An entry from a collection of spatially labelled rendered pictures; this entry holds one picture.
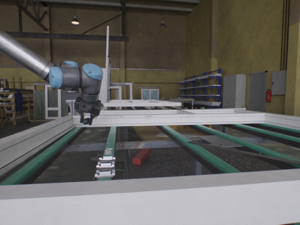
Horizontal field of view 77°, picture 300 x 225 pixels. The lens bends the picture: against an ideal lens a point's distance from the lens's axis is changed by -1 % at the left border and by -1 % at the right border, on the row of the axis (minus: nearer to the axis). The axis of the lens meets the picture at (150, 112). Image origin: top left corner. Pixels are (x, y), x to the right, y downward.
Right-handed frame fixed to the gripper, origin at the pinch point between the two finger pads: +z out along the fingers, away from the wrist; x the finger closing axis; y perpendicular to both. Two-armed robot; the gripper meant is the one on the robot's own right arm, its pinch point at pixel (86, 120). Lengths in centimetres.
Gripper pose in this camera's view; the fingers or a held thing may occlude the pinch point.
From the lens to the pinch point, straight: 112.3
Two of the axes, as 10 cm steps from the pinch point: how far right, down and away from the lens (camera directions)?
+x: -9.5, -2.7, -1.5
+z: -3.0, 7.1, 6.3
